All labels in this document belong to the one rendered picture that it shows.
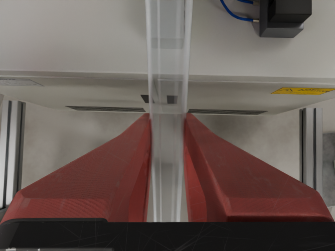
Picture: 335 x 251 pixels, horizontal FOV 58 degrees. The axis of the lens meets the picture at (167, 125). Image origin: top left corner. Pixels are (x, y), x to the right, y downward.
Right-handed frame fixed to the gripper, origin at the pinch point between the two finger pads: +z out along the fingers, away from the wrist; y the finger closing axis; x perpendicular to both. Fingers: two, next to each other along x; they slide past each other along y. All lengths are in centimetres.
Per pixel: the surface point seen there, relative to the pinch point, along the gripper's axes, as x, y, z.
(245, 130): 55, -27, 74
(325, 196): 72, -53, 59
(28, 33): 7.3, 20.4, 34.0
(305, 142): 38, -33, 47
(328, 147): 59, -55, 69
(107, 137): 57, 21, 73
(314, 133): 37, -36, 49
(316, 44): 8.3, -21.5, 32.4
